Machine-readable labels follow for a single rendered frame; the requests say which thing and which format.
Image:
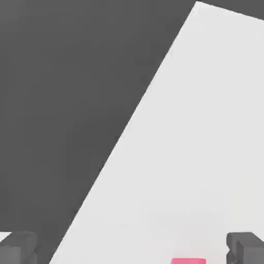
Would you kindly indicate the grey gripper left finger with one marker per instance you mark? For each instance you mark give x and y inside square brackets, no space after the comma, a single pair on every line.
[16,249]

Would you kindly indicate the small red cube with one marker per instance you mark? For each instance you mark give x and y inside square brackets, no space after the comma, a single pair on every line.
[188,261]

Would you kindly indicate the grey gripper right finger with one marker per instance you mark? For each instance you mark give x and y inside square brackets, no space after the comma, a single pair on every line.
[247,249]

